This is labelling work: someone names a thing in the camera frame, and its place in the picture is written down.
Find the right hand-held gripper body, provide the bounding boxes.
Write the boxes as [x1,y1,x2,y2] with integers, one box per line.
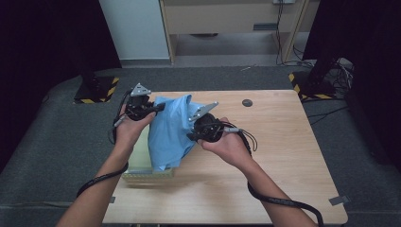
[187,101,227,144]

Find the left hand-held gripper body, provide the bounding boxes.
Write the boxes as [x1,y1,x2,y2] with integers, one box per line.
[125,82,159,122]

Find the light blue button shirt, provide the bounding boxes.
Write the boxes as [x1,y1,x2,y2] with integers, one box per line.
[147,94,206,172]

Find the pale green plastic basket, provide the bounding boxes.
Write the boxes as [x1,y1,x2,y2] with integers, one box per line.
[122,124,175,183]

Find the person's left hand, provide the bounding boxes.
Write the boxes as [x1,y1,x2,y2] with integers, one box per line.
[114,107,157,153]

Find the person's right hand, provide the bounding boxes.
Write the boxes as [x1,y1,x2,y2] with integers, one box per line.
[198,116,253,171]

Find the black stand with striped base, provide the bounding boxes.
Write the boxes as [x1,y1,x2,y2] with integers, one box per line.
[73,53,121,105]
[288,56,337,101]

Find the white cabinet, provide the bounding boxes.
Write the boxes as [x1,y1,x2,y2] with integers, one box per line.
[98,0,171,61]

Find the light wooden desk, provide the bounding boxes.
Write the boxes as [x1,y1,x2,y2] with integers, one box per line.
[159,0,311,64]

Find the hanging black cables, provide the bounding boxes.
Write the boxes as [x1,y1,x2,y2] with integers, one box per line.
[274,0,315,68]

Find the black floor cable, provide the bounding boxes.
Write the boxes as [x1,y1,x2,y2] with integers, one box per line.
[306,105,350,126]

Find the tangled cable bundle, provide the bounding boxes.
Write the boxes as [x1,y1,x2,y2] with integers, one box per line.
[327,57,355,96]

